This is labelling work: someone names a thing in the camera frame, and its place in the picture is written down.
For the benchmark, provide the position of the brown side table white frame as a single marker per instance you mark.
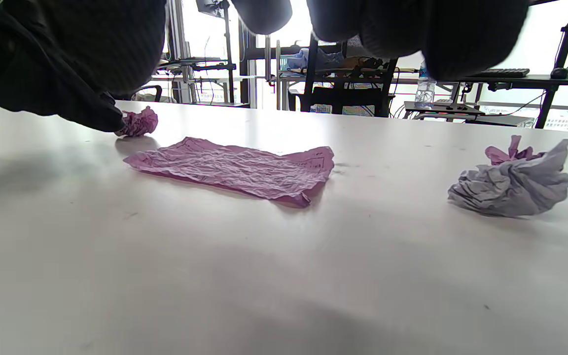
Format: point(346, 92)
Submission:
point(442, 109)

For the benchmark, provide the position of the white paper invoice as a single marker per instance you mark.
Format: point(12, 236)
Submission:
point(511, 190)

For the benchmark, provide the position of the black keyboard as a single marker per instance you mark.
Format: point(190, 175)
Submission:
point(501, 73)

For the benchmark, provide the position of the black computer mouse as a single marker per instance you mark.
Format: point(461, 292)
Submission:
point(560, 74)

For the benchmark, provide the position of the black mesh office chair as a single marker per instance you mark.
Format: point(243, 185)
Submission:
point(343, 96)

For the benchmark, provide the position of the black standing desk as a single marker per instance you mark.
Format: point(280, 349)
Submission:
point(511, 81)

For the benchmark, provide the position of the person's right hand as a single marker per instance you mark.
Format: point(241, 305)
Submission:
point(67, 49)

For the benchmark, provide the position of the clear plastic water bottle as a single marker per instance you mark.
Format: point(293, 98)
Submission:
point(425, 93)

